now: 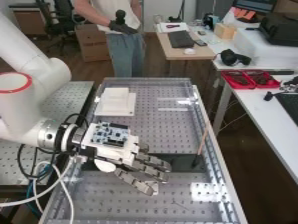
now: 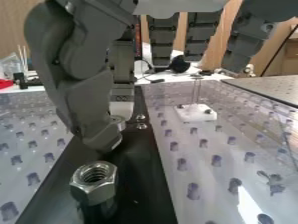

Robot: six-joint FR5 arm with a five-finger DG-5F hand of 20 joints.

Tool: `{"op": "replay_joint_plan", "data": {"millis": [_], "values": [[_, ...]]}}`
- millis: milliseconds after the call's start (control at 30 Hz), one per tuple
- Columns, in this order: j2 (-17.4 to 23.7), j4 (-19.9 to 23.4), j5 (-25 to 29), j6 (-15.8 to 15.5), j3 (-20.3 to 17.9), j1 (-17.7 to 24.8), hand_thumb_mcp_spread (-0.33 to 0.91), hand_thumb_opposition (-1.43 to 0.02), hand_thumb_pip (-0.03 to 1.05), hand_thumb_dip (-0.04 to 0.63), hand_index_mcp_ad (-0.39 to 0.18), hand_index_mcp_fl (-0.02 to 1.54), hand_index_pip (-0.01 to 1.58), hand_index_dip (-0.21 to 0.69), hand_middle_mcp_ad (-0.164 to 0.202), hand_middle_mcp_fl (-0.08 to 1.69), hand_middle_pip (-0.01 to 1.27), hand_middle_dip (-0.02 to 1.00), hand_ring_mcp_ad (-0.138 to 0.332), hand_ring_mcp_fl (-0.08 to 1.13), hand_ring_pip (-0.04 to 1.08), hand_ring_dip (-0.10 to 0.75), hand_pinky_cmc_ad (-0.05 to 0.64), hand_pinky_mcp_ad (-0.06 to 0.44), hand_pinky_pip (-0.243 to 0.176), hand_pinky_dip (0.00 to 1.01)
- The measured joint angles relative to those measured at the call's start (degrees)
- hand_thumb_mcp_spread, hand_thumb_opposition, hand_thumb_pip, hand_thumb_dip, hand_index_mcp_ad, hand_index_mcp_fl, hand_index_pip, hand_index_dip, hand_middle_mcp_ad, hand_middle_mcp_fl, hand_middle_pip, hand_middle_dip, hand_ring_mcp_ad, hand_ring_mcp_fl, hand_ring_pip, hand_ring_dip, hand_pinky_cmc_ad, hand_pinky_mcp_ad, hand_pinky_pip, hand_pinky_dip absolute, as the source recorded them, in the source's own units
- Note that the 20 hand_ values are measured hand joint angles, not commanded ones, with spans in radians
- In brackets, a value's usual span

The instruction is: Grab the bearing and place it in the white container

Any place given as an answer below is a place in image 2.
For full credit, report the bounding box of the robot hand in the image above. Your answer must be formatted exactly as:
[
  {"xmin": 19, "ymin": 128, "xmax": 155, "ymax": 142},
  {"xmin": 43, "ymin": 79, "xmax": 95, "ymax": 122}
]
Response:
[{"xmin": 23, "ymin": 0, "xmax": 298, "ymax": 155}]

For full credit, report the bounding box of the red tray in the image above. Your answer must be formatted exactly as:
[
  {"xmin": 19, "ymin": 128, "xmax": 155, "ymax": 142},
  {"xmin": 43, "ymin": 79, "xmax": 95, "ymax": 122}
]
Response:
[{"xmin": 0, "ymin": 78, "xmax": 15, "ymax": 91}]

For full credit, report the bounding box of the thin stick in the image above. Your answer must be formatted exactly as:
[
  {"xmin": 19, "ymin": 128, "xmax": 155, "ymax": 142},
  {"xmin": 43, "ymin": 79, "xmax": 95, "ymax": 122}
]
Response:
[{"xmin": 191, "ymin": 75, "xmax": 205, "ymax": 108}]

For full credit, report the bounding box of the small white flat block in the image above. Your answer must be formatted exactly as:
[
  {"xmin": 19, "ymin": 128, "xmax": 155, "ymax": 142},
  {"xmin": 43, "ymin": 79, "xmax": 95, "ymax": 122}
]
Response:
[{"xmin": 173, "ymin": 103, "xmax": 220, "ymax": 122}]

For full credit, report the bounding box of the metal hex nut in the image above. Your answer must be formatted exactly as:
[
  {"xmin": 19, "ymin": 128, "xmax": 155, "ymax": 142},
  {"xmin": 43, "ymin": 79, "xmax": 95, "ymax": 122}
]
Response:
[{"xmin": 68, "ymin": 160, "xmax": 120, "ymax": 207}]

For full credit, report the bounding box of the black plate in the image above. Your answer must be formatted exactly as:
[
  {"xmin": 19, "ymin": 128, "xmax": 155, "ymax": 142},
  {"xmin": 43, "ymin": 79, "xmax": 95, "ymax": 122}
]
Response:
[{"xmin": 15, "ymin": 85, "xmax": 180, "ymax": 224}]

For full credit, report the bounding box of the clear box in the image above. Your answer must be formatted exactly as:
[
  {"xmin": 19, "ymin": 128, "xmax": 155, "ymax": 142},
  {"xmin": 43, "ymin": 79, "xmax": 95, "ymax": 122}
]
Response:
[{"xmin": 0, "ymin": 74, "xmax": 298, "ymax": 224}]

